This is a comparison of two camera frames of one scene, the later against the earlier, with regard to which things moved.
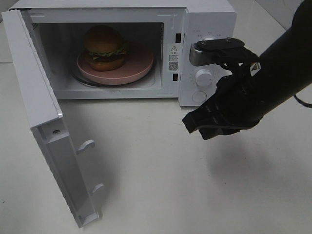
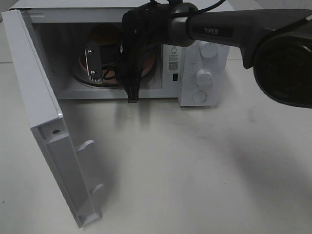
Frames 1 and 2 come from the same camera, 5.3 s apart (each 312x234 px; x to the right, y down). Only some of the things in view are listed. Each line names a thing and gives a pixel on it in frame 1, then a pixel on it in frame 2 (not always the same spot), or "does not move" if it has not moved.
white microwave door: [47, 119] does not move
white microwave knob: [204, 77] does not move
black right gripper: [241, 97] → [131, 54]
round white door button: [199, 96] does not move
